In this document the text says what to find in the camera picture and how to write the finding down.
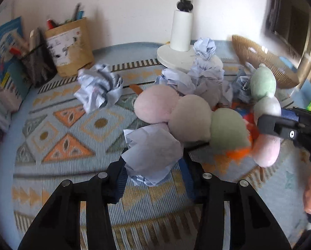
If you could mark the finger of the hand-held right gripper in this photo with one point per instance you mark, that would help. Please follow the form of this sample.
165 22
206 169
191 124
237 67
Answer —
278 126
289 114

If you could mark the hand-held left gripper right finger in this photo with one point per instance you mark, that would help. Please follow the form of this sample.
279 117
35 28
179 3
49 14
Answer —
188 180

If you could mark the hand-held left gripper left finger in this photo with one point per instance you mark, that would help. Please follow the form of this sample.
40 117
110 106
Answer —
119 190

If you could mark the small plush dango skewer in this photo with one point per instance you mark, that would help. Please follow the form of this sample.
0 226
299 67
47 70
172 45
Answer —
262 80

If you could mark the woven wicker bowl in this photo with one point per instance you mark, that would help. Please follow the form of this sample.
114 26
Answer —
272 65

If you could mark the tangerine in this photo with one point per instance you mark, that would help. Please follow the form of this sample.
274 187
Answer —
239 153

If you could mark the large plush dango skewer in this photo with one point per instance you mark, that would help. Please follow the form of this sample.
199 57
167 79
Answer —
192 117

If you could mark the patterned woven mat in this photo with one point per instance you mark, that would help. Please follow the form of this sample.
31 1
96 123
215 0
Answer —
67 125

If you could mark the white desk lamp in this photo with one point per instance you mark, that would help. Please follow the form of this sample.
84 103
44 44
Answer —
181 31

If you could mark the black mesh pen holder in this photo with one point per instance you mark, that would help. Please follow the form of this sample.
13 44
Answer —
38 65

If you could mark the kraft paper pen holder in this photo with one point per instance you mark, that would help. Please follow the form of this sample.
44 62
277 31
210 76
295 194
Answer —
69 49

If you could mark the bundle of markers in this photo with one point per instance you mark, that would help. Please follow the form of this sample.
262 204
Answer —
31 39

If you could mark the bundle of coloured pens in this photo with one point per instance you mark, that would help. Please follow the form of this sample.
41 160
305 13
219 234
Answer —
78 14

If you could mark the blue book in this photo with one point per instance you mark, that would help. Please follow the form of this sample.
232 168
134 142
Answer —
4 47

